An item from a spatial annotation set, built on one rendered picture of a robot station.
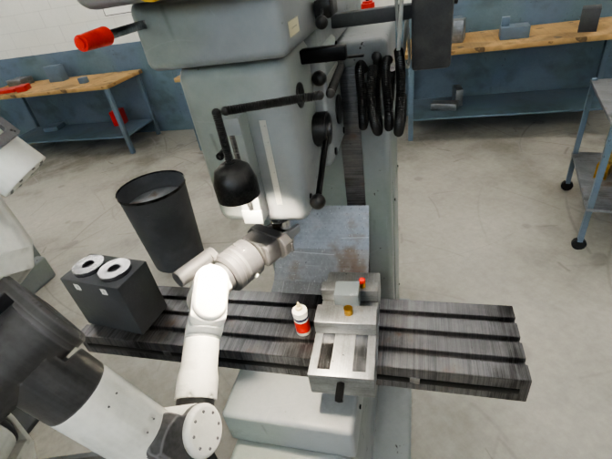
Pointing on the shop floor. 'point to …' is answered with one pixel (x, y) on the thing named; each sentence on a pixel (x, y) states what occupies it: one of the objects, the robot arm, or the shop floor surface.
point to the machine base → (392, 423)
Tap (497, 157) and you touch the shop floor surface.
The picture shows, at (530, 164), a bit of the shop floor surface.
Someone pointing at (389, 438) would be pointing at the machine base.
